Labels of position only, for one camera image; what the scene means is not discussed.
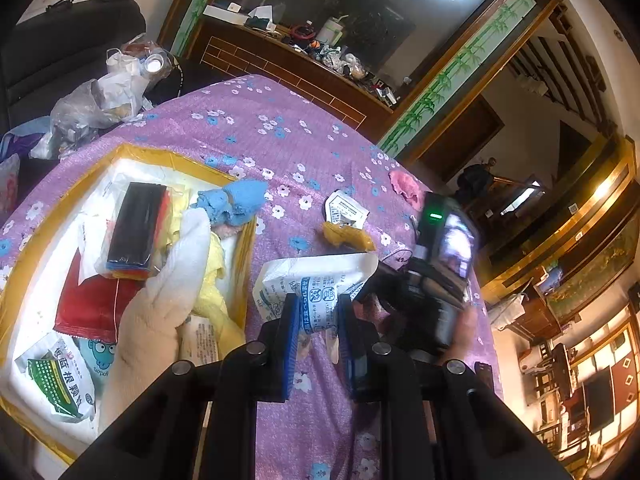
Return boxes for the purple floral blanket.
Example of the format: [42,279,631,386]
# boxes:
[0,74,503,480]

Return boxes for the yellow cloth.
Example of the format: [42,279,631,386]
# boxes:
[170,195,246,351]

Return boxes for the wooden staircase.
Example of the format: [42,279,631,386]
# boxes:
[505,0,621,136]

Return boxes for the green bamboo painted panel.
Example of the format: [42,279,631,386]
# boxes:
[170,0,236,56]
[377,0,536,158]

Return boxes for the crumpled plastic bags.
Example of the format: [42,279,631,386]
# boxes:
[30,47,156,158]

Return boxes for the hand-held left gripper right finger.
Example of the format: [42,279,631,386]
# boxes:
[337,292,573,480]

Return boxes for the gold framed painting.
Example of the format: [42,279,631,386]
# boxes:
[480,140,640,321]

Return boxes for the white and green packet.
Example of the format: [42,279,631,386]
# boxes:
[15,345,97,423]

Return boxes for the blue and purple bag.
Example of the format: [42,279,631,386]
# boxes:
[0,117,53,161]

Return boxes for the small white leaflet packet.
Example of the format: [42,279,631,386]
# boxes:
[324,189,371,226]

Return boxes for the pink cloth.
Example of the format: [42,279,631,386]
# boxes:
[389,169,423,207]

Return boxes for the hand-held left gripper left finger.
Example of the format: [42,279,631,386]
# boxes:
[60,294,301,480]

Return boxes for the wooden glass-front cabinet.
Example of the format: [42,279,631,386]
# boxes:
[160,0,571,161]

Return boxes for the blue cartoon packet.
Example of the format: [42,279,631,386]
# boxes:
[75,337,118,391]

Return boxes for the red packet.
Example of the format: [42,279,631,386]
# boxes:
[54,250,146,343]

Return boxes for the white printed plastic packet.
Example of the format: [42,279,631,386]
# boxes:
[252,252,380,336]

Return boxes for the clutter on cabinet ledge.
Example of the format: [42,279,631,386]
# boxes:
[202,2,401,108]

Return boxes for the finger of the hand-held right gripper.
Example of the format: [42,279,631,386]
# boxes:
[357,260,416,311]

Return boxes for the metal can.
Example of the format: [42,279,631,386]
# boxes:
[142,51,168,75]

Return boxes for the black suitcase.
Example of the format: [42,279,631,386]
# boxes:
[0,0,147,131]

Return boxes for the cardboard box with yellow tape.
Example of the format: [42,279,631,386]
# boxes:
[0,142,258,466]

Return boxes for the cream printed packet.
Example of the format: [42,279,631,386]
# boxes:
[180,312,221,361]

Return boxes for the wooden television cabinet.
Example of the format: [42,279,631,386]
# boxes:
[520,310,640,461]

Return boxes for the person's right hand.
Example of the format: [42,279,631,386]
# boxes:
[440,305,481,367]

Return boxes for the gold yellow wrapper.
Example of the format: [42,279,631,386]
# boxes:
[321,222,377,253]

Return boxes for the blue towel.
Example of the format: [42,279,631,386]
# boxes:
[196,180,269,228]

